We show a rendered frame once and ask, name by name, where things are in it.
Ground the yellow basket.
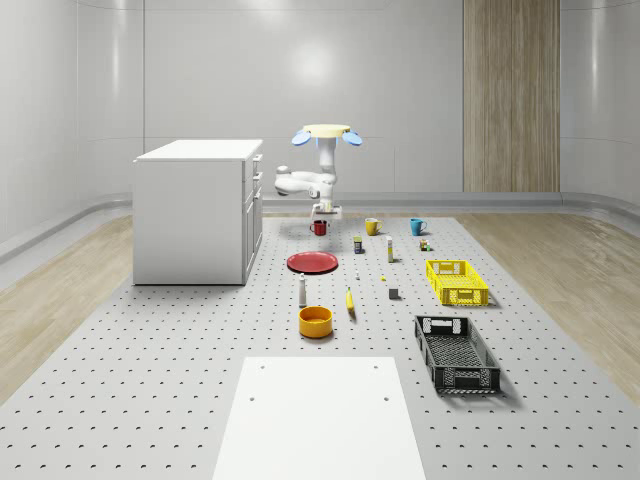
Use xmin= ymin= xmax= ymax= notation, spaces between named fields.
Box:
xmin=425 ymin=259 xmax=490 ymax=307

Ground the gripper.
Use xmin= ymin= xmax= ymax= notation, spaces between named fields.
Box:
xmin=310 ymin=202 xmax=344 ymax=222

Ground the yellow bowl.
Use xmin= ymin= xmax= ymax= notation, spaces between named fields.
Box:
xmin=298 ymin=305 xmax=334 ymax=340

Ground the drone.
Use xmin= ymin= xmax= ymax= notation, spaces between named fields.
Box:
xmin=291 ymin=123 xmax=365 ymax=147

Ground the red plate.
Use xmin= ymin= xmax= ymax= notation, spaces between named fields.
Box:
xmin=286 ymin=250 xmax=340 ymax=275

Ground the white board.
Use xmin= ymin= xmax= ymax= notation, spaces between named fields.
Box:
xmin=212 ymin=356 xmax=427 ymax=480

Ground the dark grey basket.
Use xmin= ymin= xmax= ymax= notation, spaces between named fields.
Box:
xmin=413 ymin=315 xmax=502 ymax=396

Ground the white cabinet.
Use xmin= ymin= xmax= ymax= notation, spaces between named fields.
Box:
xmin=132 ymin=138 xmax=265 ymax=287

